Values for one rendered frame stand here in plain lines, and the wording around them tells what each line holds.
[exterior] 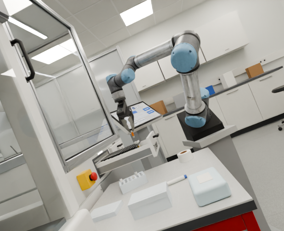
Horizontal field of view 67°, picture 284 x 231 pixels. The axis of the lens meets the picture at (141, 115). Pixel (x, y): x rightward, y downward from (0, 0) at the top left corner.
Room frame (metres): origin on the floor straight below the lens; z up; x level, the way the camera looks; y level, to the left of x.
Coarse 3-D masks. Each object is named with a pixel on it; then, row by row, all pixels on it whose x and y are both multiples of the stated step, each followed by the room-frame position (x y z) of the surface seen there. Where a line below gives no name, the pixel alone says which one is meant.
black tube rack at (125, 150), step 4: (132, 144) 1.37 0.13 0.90; (124, 148) 1.32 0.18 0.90; (128, 148) 1.24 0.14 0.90; (132, 148) 1.19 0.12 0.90; (116, 152) 1.31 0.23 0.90; (120, 152) 1.23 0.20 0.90; (124, 152) 1.20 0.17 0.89; (108, 156) 1.27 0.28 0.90; (112, 156) 1.21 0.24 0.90; (104, 160) 1.23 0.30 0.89
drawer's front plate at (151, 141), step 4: (152, 132) 1.33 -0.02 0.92; (148, 136) 1.17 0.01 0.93; (152, 136) 1.26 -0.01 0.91; (148, 140) 1.12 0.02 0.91; (152, 140) 1.20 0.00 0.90; (156, 140) 1.36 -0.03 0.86; (152, 144) 1.14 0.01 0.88; (152, 148) 1.12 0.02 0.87; (152, 152) 1.12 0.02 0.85; (156, 152) 1.16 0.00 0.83
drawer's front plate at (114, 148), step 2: (118, 142) 1.69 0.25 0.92; (120, 142) 1.74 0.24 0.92; (114, 144) 1.59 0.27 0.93; (116, 144) 1.61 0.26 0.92; (118, 144) 1.67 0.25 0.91; (112, 146) 1.52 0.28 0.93; (114, 146) 1.56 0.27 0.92; (116, 146) 1.60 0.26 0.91; (122, 146) 1.74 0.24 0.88; (110, 148) 1.48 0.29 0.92; (112, 148) 1.50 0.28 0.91; (114, 148) 1.54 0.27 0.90; (116, 148) 1.58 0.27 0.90; (118, 148) 1.63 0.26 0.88; (120, 148) 1.67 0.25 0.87; (110, 150) 1.48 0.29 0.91; (112, 150) 1.49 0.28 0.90; (114, 150) 1.52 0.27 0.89; (116, 150) 1.56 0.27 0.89; (112, 152) 1.48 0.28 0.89
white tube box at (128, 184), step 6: (138, 174) 1.02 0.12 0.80; (144, 174) 0.98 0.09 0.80; (126, 180) 1.00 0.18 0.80; (132, 180) 0.95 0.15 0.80; (138, 180) 0.95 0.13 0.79; (144, 180) 0.96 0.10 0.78; (120, 186) 0.94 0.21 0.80; (126, 186) 0.94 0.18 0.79; (132, 186) 0.95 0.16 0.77; (138, 186) 0.95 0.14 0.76
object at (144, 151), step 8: (144, 144) 1.39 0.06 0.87; (128, 152) 1.16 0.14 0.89; (136, 152) 1.15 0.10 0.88; (144, 152) 1.15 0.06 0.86; (112, 160) 1.17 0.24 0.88; (120, 160) 1.17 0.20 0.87; (128, 160) 1.16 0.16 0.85; (136, 160) 1.16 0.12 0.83; (104, 168) 1.18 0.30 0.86; (112, 168) 1.17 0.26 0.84
